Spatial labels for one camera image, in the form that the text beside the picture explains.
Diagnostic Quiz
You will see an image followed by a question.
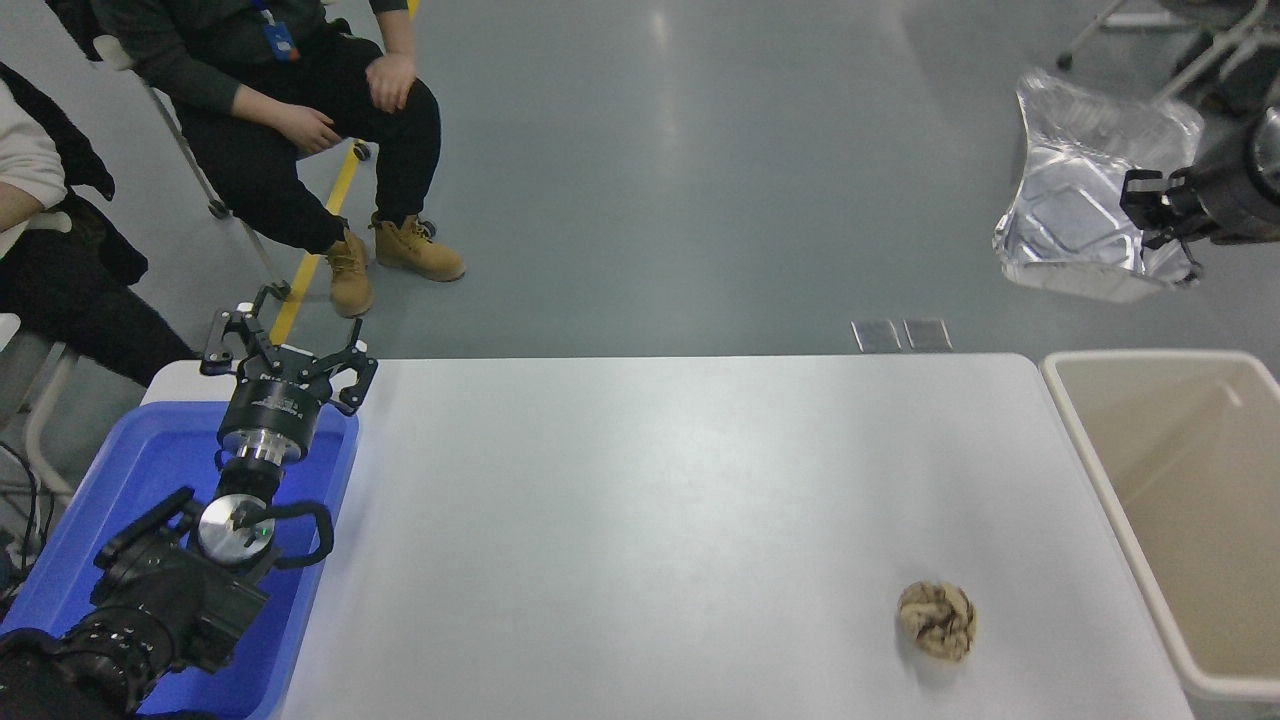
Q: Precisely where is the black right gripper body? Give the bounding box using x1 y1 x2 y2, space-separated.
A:
1187 134 1280 245

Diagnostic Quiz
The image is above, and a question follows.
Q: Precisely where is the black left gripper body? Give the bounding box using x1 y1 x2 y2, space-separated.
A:
219 360 335 447

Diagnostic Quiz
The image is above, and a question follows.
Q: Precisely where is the silver foil tray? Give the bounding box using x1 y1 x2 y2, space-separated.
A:
993 68 1206 304

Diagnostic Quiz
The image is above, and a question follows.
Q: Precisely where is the seated person's right hand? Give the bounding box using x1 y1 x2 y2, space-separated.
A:
271 102 343 156

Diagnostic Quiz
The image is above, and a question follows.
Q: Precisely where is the seated person's left hand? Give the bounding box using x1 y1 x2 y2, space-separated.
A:
364 52 417 114

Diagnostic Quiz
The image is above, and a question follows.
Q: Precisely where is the seated person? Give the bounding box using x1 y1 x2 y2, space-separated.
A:
45 0 467 319

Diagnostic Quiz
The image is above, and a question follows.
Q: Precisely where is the blue plastic tray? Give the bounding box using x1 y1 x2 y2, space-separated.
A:
0 398 361 720

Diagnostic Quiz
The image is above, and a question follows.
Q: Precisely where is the white wheeled chair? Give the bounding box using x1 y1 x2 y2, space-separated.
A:
1055 0 1280 106

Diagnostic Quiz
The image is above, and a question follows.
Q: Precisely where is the large pale bin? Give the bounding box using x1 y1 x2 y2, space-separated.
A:
1040 349 1280 720

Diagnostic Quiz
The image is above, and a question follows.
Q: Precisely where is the blue ID badge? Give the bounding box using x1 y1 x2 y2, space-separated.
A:
252 0 300 63

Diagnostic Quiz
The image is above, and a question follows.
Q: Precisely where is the crumpled tan paper ball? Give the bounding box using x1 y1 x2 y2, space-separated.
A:
897 582 977 663

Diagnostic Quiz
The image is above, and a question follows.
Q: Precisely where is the white tubular chair frame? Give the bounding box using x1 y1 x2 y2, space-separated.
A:
0 313 81 498

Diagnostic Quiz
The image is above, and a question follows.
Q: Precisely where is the black cable bundle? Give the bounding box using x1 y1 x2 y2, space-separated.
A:
0 438 46 601

